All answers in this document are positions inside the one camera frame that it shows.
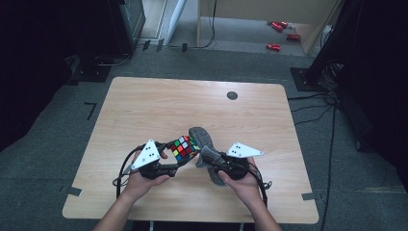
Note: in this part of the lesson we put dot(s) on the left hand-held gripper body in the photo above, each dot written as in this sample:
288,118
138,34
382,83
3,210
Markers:
147,155

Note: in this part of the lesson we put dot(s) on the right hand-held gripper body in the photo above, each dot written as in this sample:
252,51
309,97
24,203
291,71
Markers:
242,150

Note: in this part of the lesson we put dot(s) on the multicoloured puzzle cube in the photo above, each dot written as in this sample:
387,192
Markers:
184,148

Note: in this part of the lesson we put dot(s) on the grey cloth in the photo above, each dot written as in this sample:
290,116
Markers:
202,136

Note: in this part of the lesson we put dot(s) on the person's left hand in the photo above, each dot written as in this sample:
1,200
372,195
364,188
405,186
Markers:
141,186

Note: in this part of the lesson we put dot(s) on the person's right hand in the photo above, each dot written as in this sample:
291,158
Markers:
248,189

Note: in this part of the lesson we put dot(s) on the dark round table grommet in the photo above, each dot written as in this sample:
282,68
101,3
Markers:
232,95

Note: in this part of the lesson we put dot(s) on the black angled floor tape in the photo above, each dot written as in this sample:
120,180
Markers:
91,109

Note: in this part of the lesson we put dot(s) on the grey tape strip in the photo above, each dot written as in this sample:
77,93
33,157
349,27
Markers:
73,191
308,196

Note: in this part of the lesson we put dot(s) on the black metal stand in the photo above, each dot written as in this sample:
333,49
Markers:
300,80

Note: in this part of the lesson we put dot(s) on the dark floor tape piece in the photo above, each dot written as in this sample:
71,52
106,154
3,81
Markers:
159,45
184,47
146,45

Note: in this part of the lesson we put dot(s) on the red can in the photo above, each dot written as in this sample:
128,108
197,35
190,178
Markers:
293,37
273,47
277,27
284,24

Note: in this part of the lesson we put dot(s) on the black cabinet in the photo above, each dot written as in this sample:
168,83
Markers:
128,25

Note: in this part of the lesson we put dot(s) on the white panel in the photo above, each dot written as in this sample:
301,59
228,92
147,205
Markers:
174,19

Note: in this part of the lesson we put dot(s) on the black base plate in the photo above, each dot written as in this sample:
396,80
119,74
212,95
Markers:
89,72

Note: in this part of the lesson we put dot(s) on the light wooden furniture frame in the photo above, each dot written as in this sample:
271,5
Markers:
256,8

